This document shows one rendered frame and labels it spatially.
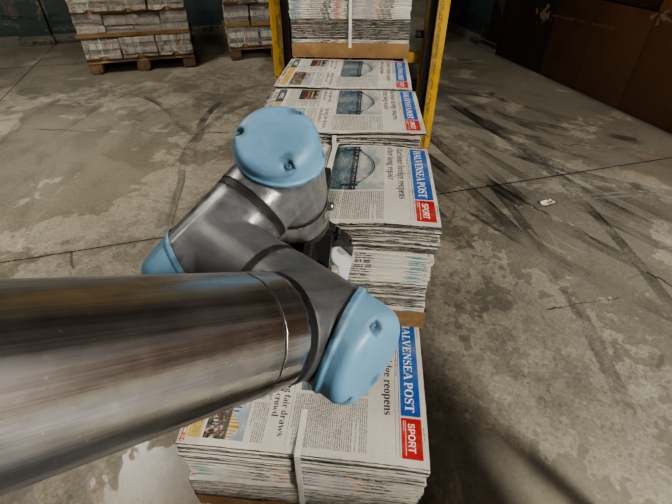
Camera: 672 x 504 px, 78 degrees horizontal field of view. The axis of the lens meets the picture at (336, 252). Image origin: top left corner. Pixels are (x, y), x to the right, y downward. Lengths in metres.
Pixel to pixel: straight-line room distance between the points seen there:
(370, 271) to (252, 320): 0.50
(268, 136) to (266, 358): 0.20
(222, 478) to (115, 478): 0.94
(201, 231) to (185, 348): 0.18
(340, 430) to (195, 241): 0.42
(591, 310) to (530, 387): 0.59
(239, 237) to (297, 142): 0.09
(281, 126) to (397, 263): 0.38
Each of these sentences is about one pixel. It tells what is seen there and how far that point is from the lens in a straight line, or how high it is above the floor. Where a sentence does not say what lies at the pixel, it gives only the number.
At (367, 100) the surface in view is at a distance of 1.11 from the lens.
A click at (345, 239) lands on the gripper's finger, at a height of 1.07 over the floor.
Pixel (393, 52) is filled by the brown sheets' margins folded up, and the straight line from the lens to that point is 1.48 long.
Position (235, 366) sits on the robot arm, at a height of 1.26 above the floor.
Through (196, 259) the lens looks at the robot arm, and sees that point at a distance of 0.34.
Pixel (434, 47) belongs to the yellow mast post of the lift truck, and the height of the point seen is 0.98.
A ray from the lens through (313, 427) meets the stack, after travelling 0.68.
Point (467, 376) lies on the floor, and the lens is 1.80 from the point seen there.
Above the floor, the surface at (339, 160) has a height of 1.06.
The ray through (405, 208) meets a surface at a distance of 0.67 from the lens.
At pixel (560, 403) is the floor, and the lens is 1.86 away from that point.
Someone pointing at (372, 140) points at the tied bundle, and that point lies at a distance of 0.93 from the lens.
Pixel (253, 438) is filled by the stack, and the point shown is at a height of 0.83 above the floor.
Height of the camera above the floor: 1.43
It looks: 39 degrees down
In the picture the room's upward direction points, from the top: straight up
